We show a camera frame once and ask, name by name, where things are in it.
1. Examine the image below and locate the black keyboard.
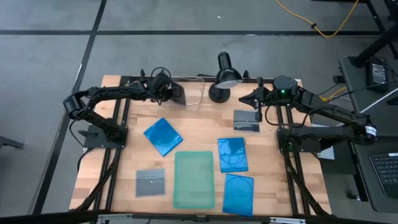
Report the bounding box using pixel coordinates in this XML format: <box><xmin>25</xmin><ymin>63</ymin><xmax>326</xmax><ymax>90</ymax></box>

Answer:
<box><xmin>369</xmin><ymin>152</ymin><xmax>398</xmax><ymax>200</ymax></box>

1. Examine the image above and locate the yellow cable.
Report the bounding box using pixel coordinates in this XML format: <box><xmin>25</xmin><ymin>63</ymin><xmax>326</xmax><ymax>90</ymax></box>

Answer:
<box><xmin>275</xmin><ymin>0</ymin><xmax>360</xmax><ymax>39</ymax></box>
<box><xmin>319</xmin><ymin>86</ymin><xmax>348</xmax><ymax>102</ymax></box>

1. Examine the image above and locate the black desk lamp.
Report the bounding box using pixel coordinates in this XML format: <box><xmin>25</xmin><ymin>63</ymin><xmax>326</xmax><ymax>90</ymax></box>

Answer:
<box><xmin>207</xmin><ymin>51</ymin><xmax>244</xmax><ymax>104</ymax></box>

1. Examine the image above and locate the black desk leg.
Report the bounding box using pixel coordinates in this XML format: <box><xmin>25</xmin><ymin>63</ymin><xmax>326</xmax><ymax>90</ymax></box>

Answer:
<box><xmin>347</xmin><ymin>0</ymin><xmax>398</xmax><ymax>68</ymax></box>

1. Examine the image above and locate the blue jewel case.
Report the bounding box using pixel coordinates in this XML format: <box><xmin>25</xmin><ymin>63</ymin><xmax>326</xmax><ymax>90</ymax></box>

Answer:
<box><xmin>222</xmin><ymin>173</ymin><xmax>255</xmax><ymax>217</ymax></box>
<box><xmin>217</xmin><ymin>137</ymin><xmax>249</xmax><ymax>174</ymax></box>
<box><xmin>143</xmin><ymin>117</ymin><xmax>184</xmax><ymax>157</ymax></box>

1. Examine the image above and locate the black power adapter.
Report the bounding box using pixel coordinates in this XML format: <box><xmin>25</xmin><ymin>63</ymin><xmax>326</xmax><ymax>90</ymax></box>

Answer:
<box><xmin>366</xmin><ymin>58</ymin><xmax>389</xmax><ymax>93</ymax></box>

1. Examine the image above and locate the teal translucent plastic bin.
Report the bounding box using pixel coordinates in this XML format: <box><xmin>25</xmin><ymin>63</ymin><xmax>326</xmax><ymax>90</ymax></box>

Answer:
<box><xmin>172</xmin><ymin>151</ymin><xmax>216</xmax><ymax>210</ymax></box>

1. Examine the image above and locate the black cable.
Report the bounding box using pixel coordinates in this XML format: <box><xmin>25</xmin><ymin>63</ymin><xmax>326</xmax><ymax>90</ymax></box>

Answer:
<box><xmin>68</xmin><ymin>117</ymin><xmax>94</xmax><ymax>149</ymax></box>

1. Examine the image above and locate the silver mount bar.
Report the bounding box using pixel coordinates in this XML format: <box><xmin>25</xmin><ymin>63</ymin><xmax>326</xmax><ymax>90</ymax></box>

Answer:
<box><xmin>96</xmin><ymin>213</ymin><xmax>307</xmax><ymax>224</ymax></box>

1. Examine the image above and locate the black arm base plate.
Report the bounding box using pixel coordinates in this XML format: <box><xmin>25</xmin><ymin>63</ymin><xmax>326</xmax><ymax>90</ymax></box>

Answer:
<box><xmin>277</xmin><ymin>127</ymin><xmax>323</xmax><ymax>154</ymax></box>
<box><xmin>83</xmin><ymin>124</ymin><xmax>129</xmax><ymax>149</ymax></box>

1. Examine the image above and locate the black aluminium table frame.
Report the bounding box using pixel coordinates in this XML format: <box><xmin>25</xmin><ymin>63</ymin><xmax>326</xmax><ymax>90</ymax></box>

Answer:
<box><xmin>70</xmin><ymin>74</ymin><xmax>333</xmax><ymax>224</ymax></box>

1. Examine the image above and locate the black side desk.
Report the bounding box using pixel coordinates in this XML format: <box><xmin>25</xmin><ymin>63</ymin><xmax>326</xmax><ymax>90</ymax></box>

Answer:
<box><xmin>338</xmin><ymin>55</ymin><xmax>398</xmax><ymax>214</ymax></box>

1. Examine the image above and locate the grey jewel case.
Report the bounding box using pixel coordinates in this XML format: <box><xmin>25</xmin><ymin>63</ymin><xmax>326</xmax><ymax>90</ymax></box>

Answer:
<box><xmin>170</xmin><ymin>83</ymin><xmax>187</xmax><ymax>106</ymax></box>
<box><xmin>135</xmin><ymin>168</ymin><xmax>167</xmax><ymax>198</ymax></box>
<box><xmin>233</xmin><ymin>110</ymin><xmax>261</xmax><ymax>133</ymax></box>

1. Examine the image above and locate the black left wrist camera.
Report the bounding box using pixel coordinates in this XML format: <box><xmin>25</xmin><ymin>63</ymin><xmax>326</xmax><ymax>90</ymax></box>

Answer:
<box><xmin>151</xmin><ymin>72</ymin><xmax>172</xmax><ymax>91</ymax></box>

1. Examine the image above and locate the white paper sheet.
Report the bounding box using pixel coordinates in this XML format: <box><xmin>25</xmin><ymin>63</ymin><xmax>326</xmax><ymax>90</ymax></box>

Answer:
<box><xmin>310</xmin><ymin>123</ymin><xmax>336</xmax><ymax>161</ymax></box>

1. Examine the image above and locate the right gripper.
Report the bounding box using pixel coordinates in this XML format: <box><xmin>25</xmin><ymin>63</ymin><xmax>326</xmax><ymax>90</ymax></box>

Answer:
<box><xmin>238</xmin><ymin>77</ymin><xmax>276</xmax><ymax>123</ymax></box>

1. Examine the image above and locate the clear plastic tray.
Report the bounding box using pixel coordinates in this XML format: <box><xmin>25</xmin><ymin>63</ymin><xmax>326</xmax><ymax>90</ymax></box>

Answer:
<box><xmin>154</xmin><ymin>76</ymin><xmax>206</xmax><ymax>112</ymax></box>

